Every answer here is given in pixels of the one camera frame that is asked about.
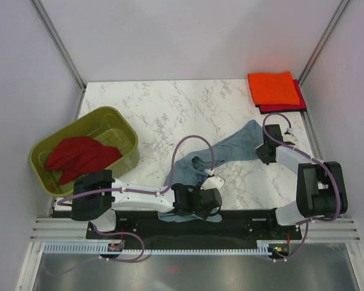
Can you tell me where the blue-grey t-shirt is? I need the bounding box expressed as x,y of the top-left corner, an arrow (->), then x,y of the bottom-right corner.
157,119 -> 266,224

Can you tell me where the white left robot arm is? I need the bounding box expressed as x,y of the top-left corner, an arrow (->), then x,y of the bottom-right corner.
70,170 -> 224,238

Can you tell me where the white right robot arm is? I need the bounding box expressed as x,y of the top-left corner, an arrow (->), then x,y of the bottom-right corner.
255,124 -> 348,239

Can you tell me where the folded crimson t-shirt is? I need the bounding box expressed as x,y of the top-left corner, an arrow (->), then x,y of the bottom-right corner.
256,79 -> 307,114

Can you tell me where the folded orange t-shirt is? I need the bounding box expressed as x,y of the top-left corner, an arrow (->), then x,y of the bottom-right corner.
247,71 -> 300,105

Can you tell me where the olive green plastic bin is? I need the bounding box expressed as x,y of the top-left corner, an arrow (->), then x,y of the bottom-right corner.
29,106 -> 140,198

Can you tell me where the red t-shirt in bin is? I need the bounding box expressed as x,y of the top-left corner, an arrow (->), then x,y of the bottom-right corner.
45,136 -> 123,185

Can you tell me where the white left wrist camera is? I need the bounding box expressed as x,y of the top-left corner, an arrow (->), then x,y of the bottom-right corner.
200,170 -> 226,190

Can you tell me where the aluminium table edge rail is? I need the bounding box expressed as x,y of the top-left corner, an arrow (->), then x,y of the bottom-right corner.
300,112 -> 325,160

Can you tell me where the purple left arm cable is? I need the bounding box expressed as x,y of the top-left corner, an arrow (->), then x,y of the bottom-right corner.
56,134 -> 215,210

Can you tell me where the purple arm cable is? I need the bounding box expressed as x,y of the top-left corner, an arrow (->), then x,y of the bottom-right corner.
262,113 -> 343,263
56,134 -> 215,210

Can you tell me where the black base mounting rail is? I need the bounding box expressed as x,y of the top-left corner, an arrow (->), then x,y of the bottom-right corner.
85,208 -> 304,250

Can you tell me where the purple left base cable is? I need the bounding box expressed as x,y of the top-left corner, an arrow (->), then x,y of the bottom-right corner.
89,222 -> 145,263

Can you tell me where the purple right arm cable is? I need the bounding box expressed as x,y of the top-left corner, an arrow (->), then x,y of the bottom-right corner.
262,113 -> 343,263

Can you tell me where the white slotted cable duct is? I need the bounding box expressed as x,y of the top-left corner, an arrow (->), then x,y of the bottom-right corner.
43,242 -> 289,255

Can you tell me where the right aluminium frame post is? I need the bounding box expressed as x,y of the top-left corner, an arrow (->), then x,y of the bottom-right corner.
298,0 -> 352,86

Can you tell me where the aluminium frame post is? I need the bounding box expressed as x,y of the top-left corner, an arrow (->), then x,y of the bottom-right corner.
29,0 -> 87,91
298,0 -> 352,86

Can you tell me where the left aluminium frame post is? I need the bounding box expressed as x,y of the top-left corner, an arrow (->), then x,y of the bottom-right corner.
29,0 -> 87,91

